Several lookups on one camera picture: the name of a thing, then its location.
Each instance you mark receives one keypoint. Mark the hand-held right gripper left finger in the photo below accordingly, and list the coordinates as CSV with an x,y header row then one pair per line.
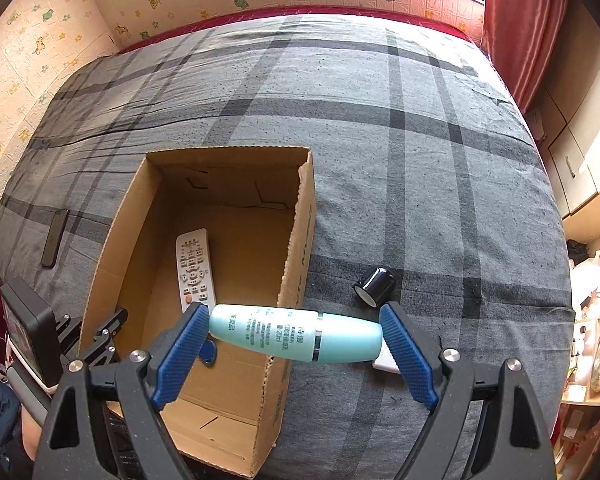
x,y
180,355

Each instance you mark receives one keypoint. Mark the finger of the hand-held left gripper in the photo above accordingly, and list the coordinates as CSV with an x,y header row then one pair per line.
x,y
114,320
100,352

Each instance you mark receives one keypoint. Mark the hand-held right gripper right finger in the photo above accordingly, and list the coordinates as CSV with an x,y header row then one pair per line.
x,y
410,355

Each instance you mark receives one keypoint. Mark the white charger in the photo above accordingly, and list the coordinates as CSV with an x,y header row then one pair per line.
x,y
386,364

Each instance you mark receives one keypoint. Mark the white remote control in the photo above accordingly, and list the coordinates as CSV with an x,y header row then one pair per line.
x,y
194,270

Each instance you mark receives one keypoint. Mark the white cylindrical bottle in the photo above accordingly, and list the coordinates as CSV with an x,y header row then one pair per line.
x,y
290,332

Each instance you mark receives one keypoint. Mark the brown cardboard box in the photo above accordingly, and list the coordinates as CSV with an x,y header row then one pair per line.
x,y
230,240

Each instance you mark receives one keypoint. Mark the person's left forearm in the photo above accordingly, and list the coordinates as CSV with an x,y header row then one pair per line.
x,y
32,430

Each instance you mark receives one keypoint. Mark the small black jar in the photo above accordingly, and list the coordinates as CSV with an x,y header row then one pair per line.
x,y
376,285

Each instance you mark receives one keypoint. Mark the black smartphone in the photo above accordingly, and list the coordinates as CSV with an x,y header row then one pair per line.
x,y
54,237

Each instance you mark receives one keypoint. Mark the blue cloth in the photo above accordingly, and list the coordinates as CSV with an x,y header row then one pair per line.
x,y
0,420

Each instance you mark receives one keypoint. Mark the grey plaid blanket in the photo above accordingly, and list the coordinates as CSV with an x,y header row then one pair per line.
x,y
405,185

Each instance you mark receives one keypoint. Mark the wooden shelf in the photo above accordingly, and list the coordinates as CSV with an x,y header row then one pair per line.
x,y
597,385

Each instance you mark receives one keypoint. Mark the white plastic bag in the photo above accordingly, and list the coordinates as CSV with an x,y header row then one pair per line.
x,y
592,275

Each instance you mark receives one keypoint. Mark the beige wardrobe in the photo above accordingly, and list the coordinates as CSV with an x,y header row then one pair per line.
x,y
580,135

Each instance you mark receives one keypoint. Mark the red bed sheet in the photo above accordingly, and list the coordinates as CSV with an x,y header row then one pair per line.
x,y
280,17

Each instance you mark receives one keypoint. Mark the red curtain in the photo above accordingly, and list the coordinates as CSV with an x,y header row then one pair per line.
x,y
525,25

